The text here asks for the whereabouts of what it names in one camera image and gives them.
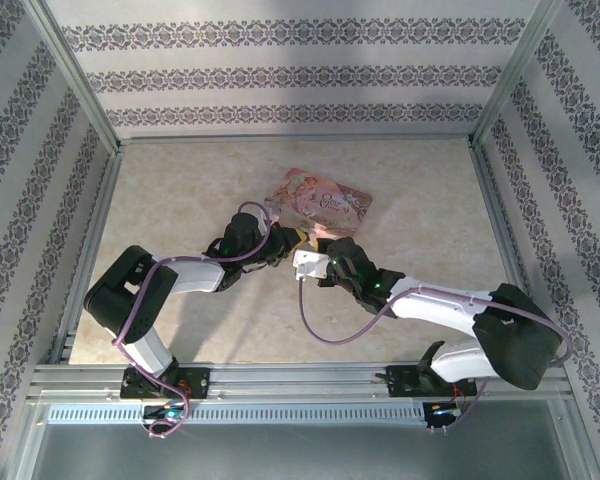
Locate pink illustrated snack packet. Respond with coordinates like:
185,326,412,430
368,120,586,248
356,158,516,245
263,167,374,242

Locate grey metal panel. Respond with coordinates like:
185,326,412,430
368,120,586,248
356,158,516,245
7,399,599,480

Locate aluminium back frame rail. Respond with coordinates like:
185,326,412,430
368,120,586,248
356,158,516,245
115,133,476,148

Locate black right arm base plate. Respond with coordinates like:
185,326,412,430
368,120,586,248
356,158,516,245
384,364,479,400

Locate aluminium front mounting rail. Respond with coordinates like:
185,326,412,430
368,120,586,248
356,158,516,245
27,362,574,402

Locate aluminium side frame rail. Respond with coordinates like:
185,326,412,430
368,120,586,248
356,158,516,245
467,142,579,396
49,147,126,365

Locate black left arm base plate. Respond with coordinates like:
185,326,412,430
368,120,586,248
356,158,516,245
119,366,212,402

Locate slotted grey cable duct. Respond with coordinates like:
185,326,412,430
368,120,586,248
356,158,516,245
45,401,427,426

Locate aluminium frame post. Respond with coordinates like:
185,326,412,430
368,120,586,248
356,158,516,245
22,0,124,156
469,0,567,149

